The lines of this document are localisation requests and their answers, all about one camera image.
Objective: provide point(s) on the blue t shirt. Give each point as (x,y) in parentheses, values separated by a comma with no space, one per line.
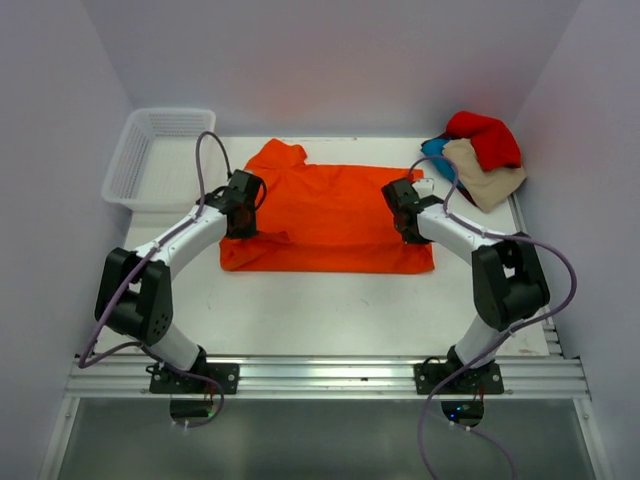
(433,149)

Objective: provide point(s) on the beige t shirt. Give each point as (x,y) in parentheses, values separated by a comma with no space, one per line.
(487,189)

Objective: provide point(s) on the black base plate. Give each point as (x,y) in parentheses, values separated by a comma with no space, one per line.
(206,378)
(485,380)

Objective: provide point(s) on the orange t shirt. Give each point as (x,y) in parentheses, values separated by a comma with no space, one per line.
(323,218)

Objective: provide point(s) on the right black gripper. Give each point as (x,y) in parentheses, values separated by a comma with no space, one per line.
(406,230)

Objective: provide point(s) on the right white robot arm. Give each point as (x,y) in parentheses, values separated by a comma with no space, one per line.
(508,283)

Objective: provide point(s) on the dark maroon t shirt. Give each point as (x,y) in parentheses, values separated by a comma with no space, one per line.
(466,195)

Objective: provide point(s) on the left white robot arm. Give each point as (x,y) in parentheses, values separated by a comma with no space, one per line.
(135,296)

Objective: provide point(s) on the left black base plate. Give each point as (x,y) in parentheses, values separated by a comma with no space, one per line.
(206,378)

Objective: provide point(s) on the aluminium rail frame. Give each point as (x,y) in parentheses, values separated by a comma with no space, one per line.
(326,389)

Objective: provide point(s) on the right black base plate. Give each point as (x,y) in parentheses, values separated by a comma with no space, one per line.
(485,380)

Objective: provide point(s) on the white plastic basket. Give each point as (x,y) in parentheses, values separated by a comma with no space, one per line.
(153,168)

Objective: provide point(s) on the red t shirt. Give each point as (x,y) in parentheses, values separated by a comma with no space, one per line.
(494,144)

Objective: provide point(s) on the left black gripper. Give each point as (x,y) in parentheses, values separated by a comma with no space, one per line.
(242,226)

